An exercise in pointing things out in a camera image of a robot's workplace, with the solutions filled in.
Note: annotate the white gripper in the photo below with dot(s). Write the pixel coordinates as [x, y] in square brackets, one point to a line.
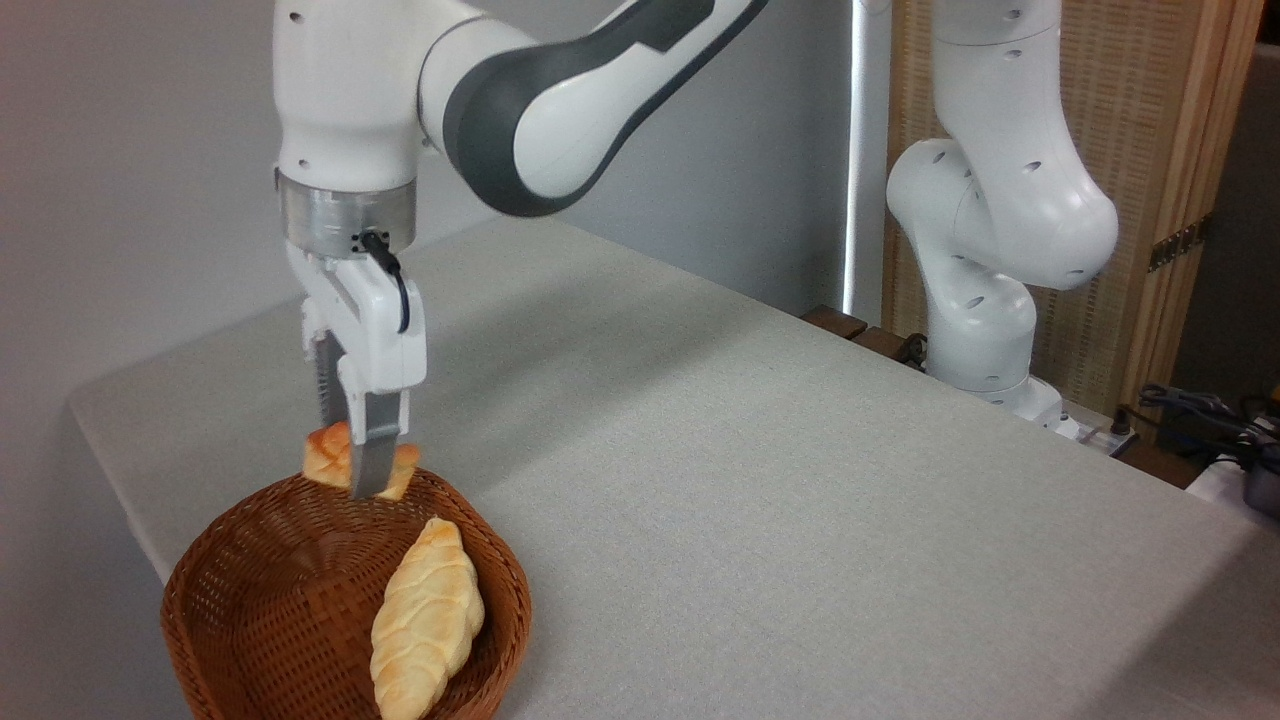
[385, 340]

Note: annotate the round orange bread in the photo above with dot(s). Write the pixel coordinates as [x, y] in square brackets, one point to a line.
[326, 458]

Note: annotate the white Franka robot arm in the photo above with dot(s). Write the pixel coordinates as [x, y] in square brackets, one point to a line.
[1000, 200]

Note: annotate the brown wicker basket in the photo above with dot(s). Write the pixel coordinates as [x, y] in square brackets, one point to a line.
[270, 600]

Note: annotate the long braided pale bread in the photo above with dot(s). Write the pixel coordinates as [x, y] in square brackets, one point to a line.
[425, 620]

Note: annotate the grey tablecloth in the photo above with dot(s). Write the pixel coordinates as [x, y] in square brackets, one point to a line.
[800, 520]

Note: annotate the dark brown wooden block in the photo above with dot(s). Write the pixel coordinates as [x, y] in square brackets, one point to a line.
[885, 343]
[835, 321]

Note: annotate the white power strip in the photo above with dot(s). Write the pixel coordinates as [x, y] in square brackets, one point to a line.
[1100, 435]

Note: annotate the black plug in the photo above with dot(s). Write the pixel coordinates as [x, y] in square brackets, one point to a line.
[1122, 420]

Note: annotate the metal screen hinge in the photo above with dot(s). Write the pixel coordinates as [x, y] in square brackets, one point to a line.
[1180, 243]

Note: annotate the wooden rattan folding screen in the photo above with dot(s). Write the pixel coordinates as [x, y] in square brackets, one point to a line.
[1160, 100]

